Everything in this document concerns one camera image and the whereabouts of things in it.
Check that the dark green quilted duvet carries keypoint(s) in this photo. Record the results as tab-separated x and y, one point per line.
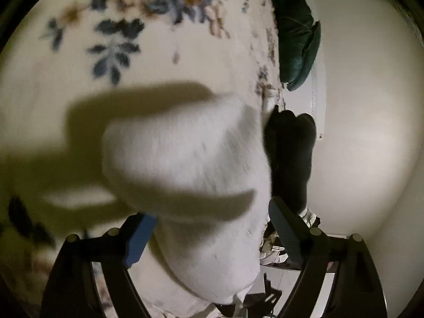
299	38

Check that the white fuzzy garment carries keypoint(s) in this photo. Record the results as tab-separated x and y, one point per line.
200	168

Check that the white bed headboard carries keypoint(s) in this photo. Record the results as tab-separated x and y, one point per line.
311	96

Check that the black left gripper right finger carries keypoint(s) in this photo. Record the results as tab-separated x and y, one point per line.
356	290

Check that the black garment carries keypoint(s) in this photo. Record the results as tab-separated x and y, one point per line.
289	142

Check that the floral bed blanket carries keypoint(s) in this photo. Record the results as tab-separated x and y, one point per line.
74	66

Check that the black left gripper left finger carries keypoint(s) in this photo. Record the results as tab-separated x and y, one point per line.
71	289

